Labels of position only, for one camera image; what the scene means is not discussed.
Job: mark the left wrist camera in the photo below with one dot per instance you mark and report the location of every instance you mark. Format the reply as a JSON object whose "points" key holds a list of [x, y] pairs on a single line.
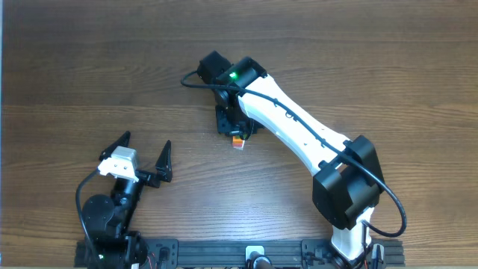
{"points": [[119, 164]]}

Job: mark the pink cube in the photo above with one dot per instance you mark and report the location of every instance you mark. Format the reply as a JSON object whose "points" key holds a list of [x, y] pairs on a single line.
{"points": [[239, 145]]}

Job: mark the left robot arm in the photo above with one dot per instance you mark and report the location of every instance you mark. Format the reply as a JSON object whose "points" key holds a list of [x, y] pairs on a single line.
{"points": [[99, 214]]}

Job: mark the mounting rail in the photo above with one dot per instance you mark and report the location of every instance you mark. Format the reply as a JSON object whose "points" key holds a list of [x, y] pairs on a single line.
{"points": [[224, 254]]}

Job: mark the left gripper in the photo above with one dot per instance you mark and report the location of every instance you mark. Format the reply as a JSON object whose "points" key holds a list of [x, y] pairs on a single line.
{"points": [[148, 178]]}

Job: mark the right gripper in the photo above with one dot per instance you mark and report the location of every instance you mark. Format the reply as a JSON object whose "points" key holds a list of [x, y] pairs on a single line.
{"points": [[224, 127]]}

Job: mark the orange cube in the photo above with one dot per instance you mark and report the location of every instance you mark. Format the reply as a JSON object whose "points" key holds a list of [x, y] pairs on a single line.
{"points": [[238, 140]]}

